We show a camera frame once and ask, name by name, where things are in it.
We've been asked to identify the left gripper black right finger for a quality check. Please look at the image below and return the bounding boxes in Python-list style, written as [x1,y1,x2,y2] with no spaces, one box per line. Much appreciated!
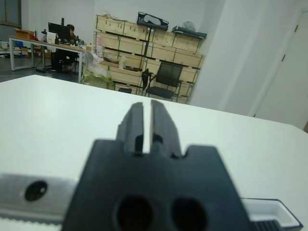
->
[150,99,181,159]

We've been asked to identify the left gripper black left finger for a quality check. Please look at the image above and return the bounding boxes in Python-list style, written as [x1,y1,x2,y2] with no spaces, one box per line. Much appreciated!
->
[116,102,144,156]

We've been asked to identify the black box with white insert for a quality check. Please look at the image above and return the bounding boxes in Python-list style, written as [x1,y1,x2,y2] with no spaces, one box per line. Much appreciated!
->
[240,197,304,229]

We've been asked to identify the brown cardboard box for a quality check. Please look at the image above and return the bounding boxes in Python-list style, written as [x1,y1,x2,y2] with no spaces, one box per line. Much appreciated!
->
[14,28,35,39]

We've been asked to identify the black mesh office chair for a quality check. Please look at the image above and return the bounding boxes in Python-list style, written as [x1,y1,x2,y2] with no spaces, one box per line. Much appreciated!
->
[141,61,184,101]

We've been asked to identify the yellow green sack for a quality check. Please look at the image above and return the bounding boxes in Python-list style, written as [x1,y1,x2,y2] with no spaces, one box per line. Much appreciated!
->
[82,69,114,89]

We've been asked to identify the white plastic bag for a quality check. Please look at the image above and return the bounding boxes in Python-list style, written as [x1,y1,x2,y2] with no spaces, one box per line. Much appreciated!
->
[85,51,107,73]

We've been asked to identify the stacked plywood crates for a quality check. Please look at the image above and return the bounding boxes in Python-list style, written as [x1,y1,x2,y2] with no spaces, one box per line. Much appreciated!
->
[93,14,205,104]

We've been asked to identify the pink white carton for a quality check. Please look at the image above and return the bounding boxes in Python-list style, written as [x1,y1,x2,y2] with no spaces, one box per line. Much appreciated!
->
[95,35,104,57]

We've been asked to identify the flat black carry case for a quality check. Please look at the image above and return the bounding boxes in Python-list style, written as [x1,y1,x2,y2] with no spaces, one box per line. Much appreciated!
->
[171,24,208,39]

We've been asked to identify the open black carry case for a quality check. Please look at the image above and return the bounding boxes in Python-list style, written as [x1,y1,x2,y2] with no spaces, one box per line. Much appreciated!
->
[137,12,170,31]

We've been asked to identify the seated person with dark hair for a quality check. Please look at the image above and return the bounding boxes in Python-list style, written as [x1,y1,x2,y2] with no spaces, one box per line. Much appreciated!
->
[65,24,79,44]

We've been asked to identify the black computer monitor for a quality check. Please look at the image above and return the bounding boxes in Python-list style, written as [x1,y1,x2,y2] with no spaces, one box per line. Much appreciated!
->
[47,22,71,40]

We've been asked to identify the white door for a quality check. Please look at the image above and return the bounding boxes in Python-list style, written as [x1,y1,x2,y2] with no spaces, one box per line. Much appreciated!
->
[252,7,308,132]

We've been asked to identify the white frame wooden desk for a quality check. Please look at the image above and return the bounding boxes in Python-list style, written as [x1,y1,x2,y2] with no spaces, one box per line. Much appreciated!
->
[8,35,87,83]

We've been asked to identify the wooden frame window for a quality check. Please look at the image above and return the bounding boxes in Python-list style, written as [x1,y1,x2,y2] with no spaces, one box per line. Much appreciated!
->
[0,0,23,27]

